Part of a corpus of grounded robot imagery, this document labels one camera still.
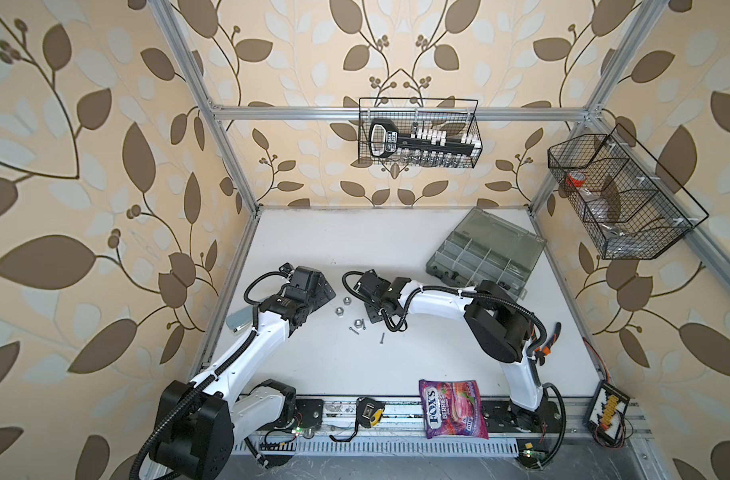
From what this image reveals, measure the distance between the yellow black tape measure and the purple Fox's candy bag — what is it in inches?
4.7

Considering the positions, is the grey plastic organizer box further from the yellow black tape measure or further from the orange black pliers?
the yellow black tape measure

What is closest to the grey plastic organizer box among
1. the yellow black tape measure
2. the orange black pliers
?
the orange black pliers

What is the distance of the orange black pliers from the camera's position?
84 cm

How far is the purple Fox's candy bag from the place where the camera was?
72 centimetres

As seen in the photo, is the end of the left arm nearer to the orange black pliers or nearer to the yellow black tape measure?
the yellow black tape measure

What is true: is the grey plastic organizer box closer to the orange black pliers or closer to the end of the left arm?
the orange black pliers

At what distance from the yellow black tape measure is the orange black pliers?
1.54 ft

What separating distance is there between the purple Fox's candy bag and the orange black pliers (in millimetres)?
208

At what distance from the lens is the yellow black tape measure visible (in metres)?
0.73

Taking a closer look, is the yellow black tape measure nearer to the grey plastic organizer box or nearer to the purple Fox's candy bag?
the purple Fox's candy bag
